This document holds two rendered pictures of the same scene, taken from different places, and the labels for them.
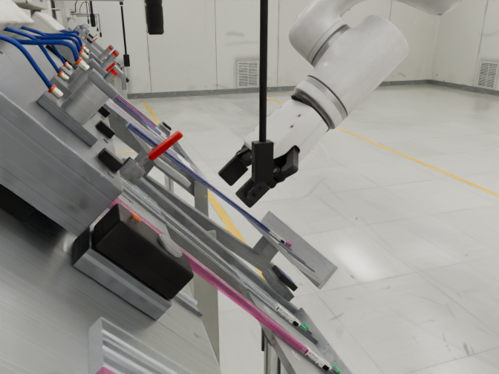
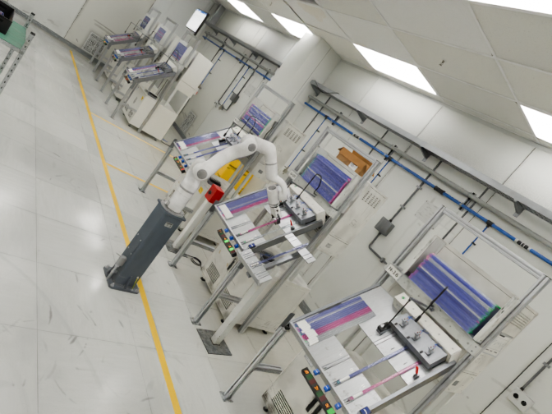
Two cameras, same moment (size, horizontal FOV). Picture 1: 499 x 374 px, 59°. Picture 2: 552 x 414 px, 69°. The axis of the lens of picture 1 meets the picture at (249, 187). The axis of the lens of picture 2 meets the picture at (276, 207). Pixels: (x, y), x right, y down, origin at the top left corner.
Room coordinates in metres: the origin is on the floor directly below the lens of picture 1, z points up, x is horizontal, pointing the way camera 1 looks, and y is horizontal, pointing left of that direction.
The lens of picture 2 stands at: (3.52, -1.27, 1.69)
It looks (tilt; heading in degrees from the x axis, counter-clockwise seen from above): 10 degrees down; 157
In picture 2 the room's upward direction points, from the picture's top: 38 degrees clockwise
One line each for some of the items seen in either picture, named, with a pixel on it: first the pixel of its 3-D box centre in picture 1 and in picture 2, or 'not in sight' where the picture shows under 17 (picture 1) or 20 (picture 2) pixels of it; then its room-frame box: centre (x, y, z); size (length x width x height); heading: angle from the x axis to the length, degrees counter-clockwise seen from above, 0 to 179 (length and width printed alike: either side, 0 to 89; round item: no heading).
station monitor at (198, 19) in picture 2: not in sight; (199, 23); (-4.18, -1.27, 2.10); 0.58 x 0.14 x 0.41; 19
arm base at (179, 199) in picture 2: not in sight; (179, 199); (0.70, -0.72, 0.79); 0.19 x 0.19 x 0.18
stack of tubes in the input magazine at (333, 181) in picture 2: not in sight; (328, 179); (0.32, 0.30, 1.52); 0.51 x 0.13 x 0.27; 19
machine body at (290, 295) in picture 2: not in sight; (252, 282); (0.22, 0.40, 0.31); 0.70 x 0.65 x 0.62; 19
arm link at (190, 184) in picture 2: not in sight; (195, 174); (0.67, -0.73, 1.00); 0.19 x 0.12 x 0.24; 3
